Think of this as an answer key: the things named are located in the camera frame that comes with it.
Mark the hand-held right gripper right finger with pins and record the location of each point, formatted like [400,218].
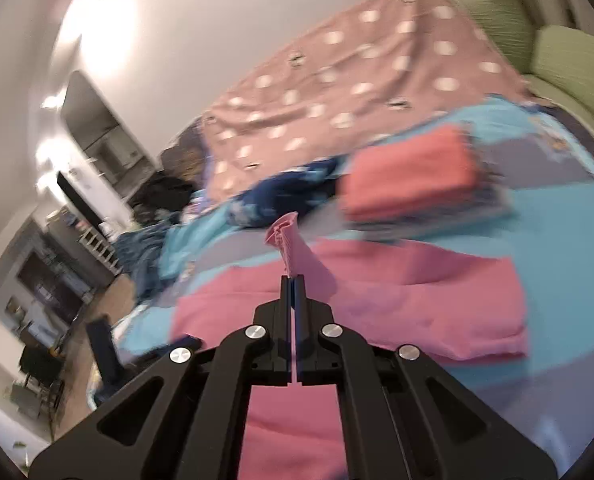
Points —
[301,305]

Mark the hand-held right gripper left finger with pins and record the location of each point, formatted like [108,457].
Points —
[288,305]

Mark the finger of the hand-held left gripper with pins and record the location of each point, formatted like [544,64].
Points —
[177,346]
[102,350]

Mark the pink garment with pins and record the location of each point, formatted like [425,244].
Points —
[402,300]

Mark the stack of grey folded clothes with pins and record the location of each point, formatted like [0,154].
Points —
[489,202]

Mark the dark cabinet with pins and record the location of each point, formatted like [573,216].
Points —
[52,280]

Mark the blue denim cloth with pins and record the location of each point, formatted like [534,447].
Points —
[142,255]

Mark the white shelf unit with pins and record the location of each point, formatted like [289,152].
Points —
[102,250]

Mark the navy star print garment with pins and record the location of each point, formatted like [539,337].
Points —
[287,190]

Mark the black bag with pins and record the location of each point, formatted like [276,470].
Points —
[162,197]

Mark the black television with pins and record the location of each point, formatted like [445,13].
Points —
[79,200]

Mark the coral folded garment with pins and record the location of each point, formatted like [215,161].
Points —
[407,175]

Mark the brown patterned bed board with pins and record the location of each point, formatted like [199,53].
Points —
[184,152]

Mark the pink polka dot blanket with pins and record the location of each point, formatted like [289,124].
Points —
[377,70]

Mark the blue geometric print blanket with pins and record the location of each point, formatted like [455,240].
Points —
[552,220]

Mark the green pillow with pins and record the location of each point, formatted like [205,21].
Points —
[577,75]
[497,30]

